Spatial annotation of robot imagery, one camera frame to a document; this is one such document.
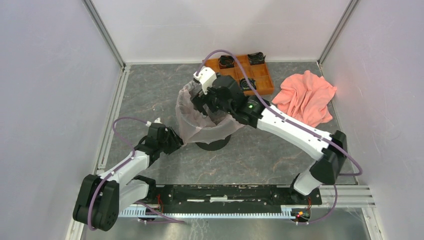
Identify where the black plastic trash bin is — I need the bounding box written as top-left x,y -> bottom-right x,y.
185,77 -> 233,152

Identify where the pink translucent trash bag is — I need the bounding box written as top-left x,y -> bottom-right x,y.
175,81 -> 244,144

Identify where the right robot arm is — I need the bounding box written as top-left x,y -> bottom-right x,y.
191,74 -> 347,204

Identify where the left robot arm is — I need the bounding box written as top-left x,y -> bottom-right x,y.
72,122 -> 184,232

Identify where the black bag roll front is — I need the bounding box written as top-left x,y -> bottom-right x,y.
239,77 -> 257,92

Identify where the black bag roll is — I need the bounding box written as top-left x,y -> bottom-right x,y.
247,52 -> 266,66
218,55 -> 235,69
239,77 -> 257,92

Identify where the black bag roll left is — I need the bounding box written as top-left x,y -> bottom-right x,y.
218,55 -> 235,69

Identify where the orange compartment tray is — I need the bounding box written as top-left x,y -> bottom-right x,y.
205,54 -> 275,96

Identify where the black bag roll right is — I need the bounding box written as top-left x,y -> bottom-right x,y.
247,52 -> 266,66

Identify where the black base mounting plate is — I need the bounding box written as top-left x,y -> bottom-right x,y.
143,184 -> 323,215

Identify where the salmon pink cloth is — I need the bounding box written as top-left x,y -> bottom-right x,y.
272,70 -> 337,128

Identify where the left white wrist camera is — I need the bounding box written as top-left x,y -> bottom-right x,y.
145,117 -> 162,127

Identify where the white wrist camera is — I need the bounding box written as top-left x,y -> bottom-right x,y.
145,117 -> 162,127
193,66 -> 217,95

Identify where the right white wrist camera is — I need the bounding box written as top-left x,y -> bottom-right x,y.
193,66 -> 217,95

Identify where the white slotted cable duct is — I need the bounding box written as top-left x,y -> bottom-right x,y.
118,205 -> 295,220

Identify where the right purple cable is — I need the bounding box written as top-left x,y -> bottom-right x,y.
195,49 -> 364,224

